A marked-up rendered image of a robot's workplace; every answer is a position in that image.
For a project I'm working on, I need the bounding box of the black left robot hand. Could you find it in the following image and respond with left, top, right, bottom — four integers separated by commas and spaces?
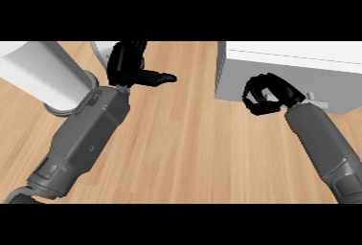
107, 41, 179, 89

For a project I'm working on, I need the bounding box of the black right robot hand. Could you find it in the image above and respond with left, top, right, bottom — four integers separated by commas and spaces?
241, 73, 308, 117

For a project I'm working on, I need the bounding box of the white drawer cabinet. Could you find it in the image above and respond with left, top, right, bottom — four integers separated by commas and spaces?
216, 41, 362, 75

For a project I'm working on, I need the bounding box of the large white cylindrical appliance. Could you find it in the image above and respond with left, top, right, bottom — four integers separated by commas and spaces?
0, 41, 101, 116

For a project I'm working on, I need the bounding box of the pale grey drawer handle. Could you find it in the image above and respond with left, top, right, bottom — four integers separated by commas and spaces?
262, 91, 330, 110

